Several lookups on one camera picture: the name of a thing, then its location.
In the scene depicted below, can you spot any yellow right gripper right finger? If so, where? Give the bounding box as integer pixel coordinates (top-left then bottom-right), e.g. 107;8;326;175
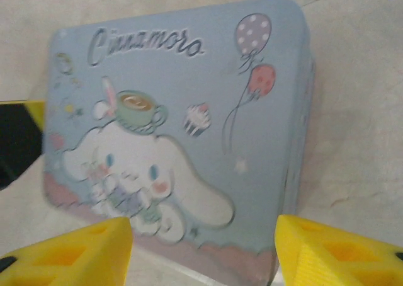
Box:
275;214;403;286

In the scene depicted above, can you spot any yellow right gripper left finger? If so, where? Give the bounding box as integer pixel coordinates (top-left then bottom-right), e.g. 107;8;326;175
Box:
0;217;133;286

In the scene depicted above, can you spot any blue cartoon tin box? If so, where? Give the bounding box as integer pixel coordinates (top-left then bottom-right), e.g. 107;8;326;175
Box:
42;0;317;282

